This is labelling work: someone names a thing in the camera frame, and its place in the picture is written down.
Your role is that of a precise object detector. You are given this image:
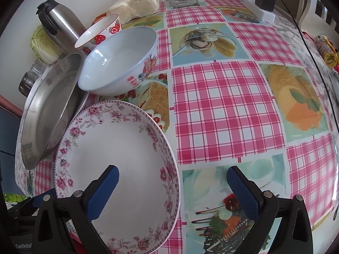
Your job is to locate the bag of steamed buns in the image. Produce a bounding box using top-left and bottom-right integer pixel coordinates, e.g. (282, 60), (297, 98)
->
(107, 0), (161, 23)

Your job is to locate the white power strip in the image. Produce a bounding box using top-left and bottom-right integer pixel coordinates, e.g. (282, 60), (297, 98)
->
(244, 0), (276, 22)

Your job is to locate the yellow snack packet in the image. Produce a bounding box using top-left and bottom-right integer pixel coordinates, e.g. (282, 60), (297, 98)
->
(315, 34), (339, 68)

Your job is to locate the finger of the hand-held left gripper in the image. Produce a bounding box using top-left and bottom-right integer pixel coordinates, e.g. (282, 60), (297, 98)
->
(32, 189), (57, 208)

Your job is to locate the pink floral ceramic plate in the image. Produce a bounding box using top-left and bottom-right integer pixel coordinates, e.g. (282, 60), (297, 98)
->
(54, 100), (183, 254)

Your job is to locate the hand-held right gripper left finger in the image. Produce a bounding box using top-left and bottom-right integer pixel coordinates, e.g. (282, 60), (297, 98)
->
(33, 165), (120, 254)

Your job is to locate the stainless steel thermos jug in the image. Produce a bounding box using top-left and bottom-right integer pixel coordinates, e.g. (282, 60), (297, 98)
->
(36, 0), (87, 56)

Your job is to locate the green printed bag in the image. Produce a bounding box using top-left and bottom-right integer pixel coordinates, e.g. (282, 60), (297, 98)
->
(3, 192), (28, 204)

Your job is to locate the white bowl with cartoon print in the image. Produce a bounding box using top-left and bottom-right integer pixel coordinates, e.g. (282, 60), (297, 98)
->
(78, 26), (159, 96)

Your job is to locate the clear drinking glass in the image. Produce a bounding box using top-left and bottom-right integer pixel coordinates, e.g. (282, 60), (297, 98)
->
(28, 58), (51, 81)

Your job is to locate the pink checkered tablecloth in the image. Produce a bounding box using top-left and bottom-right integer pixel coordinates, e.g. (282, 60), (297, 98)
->
(16, 0), (335, 254)

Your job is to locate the white wooden chair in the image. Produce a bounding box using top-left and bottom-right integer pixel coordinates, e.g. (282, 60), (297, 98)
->
(275, 0), (339, 27)

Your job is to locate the black cable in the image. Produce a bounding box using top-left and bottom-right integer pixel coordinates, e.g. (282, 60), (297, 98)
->
(266, 0), (339, 138)

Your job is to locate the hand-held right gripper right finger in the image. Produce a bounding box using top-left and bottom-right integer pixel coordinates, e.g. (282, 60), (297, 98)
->
(226, 165), (318, 254)

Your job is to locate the strawberry print bowl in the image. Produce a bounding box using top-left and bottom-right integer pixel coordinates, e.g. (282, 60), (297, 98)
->
(75, 14), (122, 56)

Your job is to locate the orange snack packet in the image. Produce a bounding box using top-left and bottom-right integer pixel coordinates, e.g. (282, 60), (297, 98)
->
(92, 13), (108, 24)

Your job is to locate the napa cabbage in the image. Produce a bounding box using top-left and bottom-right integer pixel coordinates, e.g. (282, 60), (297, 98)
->
(30, 24), (64, 64)

